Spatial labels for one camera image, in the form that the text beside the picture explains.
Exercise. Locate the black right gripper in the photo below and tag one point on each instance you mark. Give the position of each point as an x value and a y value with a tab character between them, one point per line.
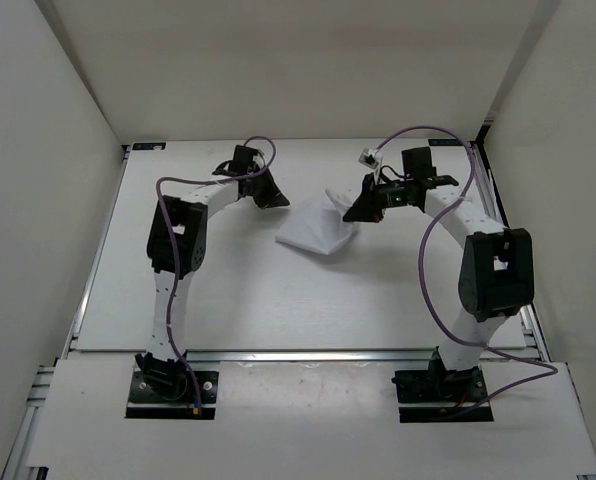
368	207

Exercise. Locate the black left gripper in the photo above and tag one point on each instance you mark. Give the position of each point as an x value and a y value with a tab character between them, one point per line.
272	198

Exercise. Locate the white fabric skirt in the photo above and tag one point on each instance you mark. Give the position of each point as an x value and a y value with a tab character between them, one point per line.
317	225

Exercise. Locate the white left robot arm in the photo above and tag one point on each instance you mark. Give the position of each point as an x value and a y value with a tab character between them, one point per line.
177	242

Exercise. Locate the blue right corner label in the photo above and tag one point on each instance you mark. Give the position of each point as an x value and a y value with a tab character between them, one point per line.
440	142

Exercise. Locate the blue corner label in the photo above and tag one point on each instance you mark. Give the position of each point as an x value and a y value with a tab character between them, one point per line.
148	146
440	142

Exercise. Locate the blue left corner label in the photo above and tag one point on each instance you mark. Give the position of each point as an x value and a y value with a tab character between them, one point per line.
148	146

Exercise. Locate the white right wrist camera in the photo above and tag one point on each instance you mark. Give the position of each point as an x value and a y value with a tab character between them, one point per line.
372	159

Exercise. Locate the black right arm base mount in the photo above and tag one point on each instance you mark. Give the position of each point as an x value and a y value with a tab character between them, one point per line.
438	395

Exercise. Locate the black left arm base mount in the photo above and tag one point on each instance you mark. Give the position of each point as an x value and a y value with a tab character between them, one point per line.
165	390

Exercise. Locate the aluminium left front frame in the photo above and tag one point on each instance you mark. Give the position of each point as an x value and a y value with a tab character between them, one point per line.
16	466

